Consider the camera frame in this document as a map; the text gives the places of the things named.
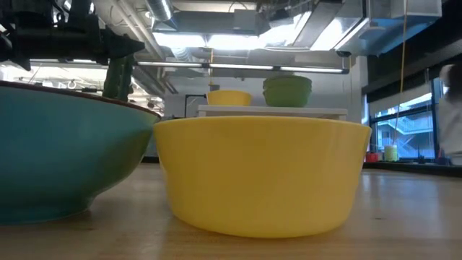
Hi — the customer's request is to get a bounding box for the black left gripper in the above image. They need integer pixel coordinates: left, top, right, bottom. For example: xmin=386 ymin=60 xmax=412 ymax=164
xmin=53 ymin=0 xmax=147 ymax=66

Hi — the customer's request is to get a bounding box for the teal bowl with blue pattern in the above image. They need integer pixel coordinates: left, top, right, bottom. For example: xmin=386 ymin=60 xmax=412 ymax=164
xmin=0 ymin=80 xmax=162 ymax=225

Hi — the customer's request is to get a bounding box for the yellow plastic bowl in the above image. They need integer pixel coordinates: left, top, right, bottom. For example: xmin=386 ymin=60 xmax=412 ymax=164
xmin=154 ymin=116 xmax=372 ymax=239
xmin=206 ymin=90 xmax=253 ymax=107

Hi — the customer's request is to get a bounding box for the green cactus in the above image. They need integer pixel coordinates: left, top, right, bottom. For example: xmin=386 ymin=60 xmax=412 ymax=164
xmin=102 ymin=53 xmax=135 ymax=102

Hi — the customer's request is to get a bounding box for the black pipe stand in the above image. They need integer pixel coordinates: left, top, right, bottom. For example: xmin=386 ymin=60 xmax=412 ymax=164
xmin=183 ymin=93 xmax=207 ymax=118

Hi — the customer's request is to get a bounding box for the long ceiling strip light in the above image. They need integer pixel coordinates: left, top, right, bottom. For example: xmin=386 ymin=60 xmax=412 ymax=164
xmin=136 ymin=60 xmax=350 ymax=75

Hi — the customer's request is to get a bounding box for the white perforated metal shelf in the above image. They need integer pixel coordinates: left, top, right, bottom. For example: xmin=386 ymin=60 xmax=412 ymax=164
xmin=196 ymin=104 xmax=348 ymax=121

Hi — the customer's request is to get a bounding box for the pale green cup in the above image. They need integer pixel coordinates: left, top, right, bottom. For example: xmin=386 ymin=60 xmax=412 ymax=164
xmin=384 ymin=144 xmax=398 ymax=163

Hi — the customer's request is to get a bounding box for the person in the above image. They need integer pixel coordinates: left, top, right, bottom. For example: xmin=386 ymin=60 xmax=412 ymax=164
xmin=437 ymin=64 xmax=462 ymax=159

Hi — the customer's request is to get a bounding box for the silver round ceiling duct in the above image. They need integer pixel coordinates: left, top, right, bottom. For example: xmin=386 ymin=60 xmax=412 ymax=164
xmin=146 ymin=0 xmax=175 ymax=22

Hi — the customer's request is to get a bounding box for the large rectangular metal duct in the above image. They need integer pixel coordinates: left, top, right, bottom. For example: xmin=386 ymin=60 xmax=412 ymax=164
xmin=310 ymin=0 xmax=443 ymax=57

